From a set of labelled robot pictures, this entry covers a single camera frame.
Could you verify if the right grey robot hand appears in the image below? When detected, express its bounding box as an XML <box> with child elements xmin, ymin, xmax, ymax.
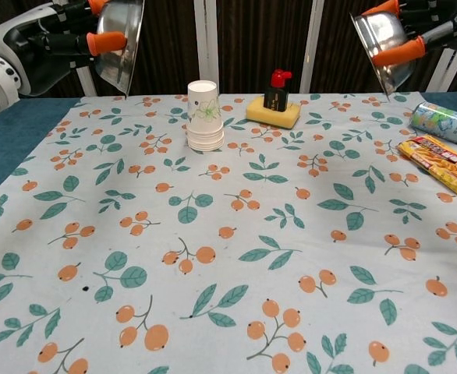
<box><xmin>370</xmin><ymin>0</ymin><xmax>457</xmax><ymax>65</ymax></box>

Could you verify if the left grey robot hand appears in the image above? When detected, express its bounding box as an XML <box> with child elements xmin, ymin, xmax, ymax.
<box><xmin>0</xmin><ymin>0</ymin><xmax>130</xmax><ymax>97</ymax></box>

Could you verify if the steel bowl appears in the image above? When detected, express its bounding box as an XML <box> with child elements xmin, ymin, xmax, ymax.
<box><xmin>94</xmin><ymin>0</ymin><xmax>146</xmax><ymax>97</ymax></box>
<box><xmin>350</xmin><ymin>10</ymin><xmax>420</xmax><ymax>97</ymax></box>

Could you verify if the floral tablecloth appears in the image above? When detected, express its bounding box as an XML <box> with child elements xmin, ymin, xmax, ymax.
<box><xmin>0</xmin><ymin>92</ymin><xmax>457</xmax><ymax>374</ymax></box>

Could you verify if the light blue drink can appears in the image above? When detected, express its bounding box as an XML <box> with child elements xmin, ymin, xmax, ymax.
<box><xmin>409</xmin><ymin>101</ymin><xmax>457</xmax><ymax>150</ymax></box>

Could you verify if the dark pleated partition curtain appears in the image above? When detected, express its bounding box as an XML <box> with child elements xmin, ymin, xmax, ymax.
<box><xmin>0</xmin><ymin>0</ymin><xmax>457</xmax><ymax>101</ymax></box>

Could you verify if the yellow snack packet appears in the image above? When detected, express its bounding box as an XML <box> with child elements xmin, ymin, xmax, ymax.
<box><xmin>396</xmin><ymin>134</ymin><xmax>457</xmax><ymax>198</ymax></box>

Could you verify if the stack of paper cups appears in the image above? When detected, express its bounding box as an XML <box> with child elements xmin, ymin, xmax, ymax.
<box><xmin>186</xmin><ymin>79</ymin><xmax>225</xmax><ymax>152</ymax></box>

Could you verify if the black bottle red cap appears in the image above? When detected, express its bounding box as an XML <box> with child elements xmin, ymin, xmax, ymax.
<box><xmin>263</xmin><ymin>69</ymin><xmax>294</xmax><ymax>112</ymax></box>

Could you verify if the yellow sponge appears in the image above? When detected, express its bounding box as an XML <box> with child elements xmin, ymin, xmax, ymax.
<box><xmin>246</xmin><ymin>96</ymin><xmax>302</xmax><ymax>130</ymax></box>

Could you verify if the white partition frame post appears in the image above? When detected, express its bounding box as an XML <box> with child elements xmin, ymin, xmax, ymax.
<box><xmin>427</xmin><ymin>48</ymin><xmax>457</xmax><ymax>93</ymax></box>
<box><xmin>193</xmin><ymin>0</ymin><xmax>219</xmax><ymax>95</ymax></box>
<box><xmin>74</xmin><ymin>64</ymin><xmax>97</xmax><ymax>97</ymax></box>
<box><xmin>299</xmin><ymin>0</ymin><xmax>327</xmax><ymax>94</ymax></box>

